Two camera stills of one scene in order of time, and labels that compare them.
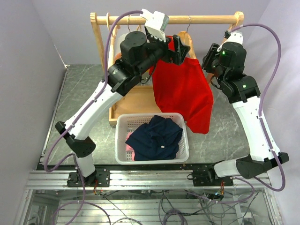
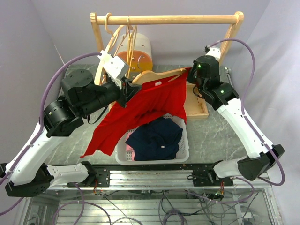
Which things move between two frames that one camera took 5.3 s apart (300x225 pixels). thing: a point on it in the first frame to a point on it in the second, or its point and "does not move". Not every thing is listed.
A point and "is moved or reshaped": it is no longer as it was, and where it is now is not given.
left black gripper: [181, 50] to [124, 94]
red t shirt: [183, 89] to [165, 97]
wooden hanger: [186, 39] to [146, 76]
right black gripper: [207, 59] to [190, 77]
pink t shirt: [128, 148] does not move
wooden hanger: [114, 35] is moved or reshaped
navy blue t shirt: [158, 139] does not move
